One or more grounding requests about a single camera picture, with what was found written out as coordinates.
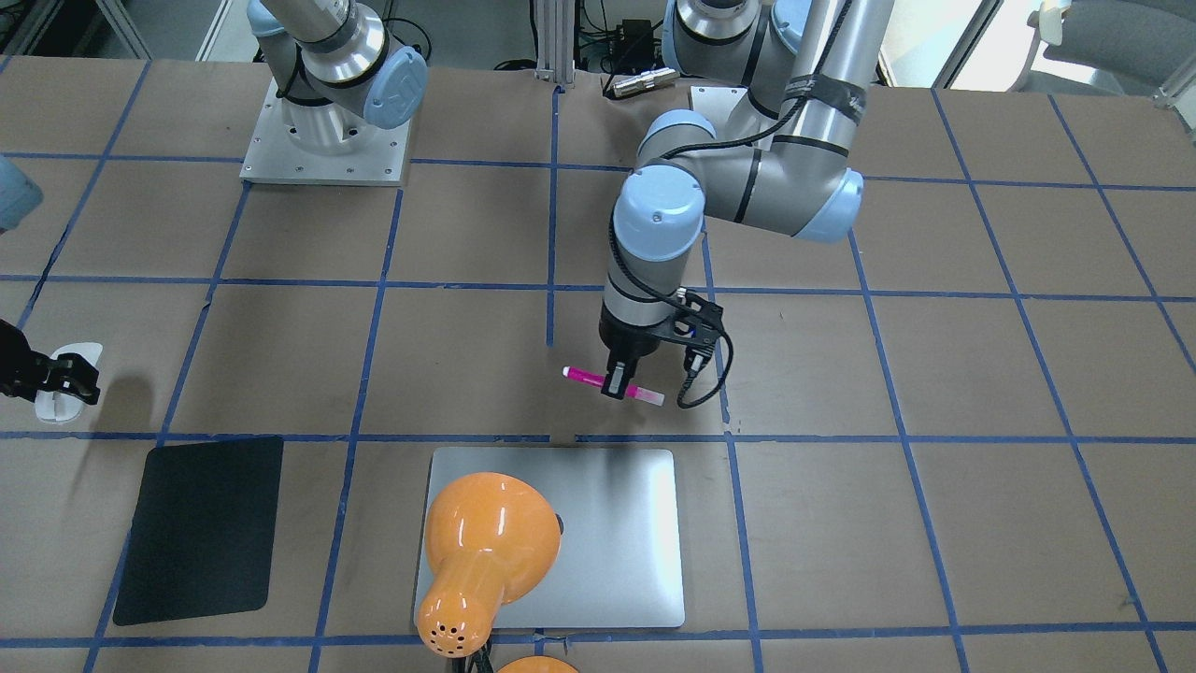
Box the black gripper body mouse side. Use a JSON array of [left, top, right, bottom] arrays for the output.
[[1, 320, 55, 402]]

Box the black gripper body pen side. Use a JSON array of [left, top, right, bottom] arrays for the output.
[[598, 307, 663, 375]]

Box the pink marker pen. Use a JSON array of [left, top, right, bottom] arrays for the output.
[[562, 366, 665, 408]]

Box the silver robot arm pen side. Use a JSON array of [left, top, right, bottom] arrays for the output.
[[599, 1, 893, 408]]

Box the silver robot arm mouse side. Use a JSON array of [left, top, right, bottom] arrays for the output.
[[4, 1, 431, 406]]

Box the black mousepad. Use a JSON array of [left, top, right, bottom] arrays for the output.
[[111, 436, 285, 626]]

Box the silver closed laptop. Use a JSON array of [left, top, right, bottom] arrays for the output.
[[413, 447, 687, 630]]

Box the orange desk lamp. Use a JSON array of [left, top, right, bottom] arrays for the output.
[[414, 472, 565, 672]]

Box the silver cylindrical connector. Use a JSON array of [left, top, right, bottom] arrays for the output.
[[608, 67, 681, 100]]

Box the grey office chair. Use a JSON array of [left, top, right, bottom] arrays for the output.
[[1011, 1, 1195, 94]]

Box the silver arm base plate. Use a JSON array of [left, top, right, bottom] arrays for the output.
[[239, 81, 414, 188]]

